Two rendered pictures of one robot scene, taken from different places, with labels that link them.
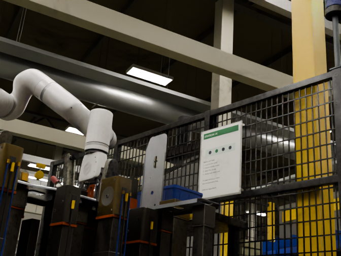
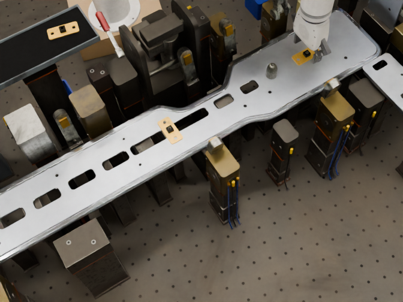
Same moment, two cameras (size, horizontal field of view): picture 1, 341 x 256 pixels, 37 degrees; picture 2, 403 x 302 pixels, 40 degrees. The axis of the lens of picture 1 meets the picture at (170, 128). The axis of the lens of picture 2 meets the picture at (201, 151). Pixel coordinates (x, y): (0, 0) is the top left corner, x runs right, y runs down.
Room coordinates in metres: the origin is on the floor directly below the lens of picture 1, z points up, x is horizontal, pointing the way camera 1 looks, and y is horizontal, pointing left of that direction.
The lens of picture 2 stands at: (0.65, 0.29, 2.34)
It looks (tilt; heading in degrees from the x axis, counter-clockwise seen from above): 62 degrees down; 16
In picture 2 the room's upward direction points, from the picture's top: 5 degrees counter-clockwise
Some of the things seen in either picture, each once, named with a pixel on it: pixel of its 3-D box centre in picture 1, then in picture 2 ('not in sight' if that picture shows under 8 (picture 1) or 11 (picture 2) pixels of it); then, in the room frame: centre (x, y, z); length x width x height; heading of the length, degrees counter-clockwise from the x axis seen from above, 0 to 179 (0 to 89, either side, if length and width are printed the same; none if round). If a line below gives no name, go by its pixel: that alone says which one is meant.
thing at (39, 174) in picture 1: (37, 187); not in sight; (8.65, 2.23, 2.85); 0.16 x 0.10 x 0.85; 117
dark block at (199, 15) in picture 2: not in sight; (200, 61); (1.68, 0.58, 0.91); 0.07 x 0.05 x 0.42; 43
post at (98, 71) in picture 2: not in sight; (111, 110); (1.46, 0.81, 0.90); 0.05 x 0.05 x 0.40; 43
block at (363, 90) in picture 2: (141, 255); (360, 121); (1.59, 0.06, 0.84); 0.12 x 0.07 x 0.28; 43
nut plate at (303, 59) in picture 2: not in sight; (306, 54); (1.69, 0.25, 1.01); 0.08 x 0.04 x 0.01; 133
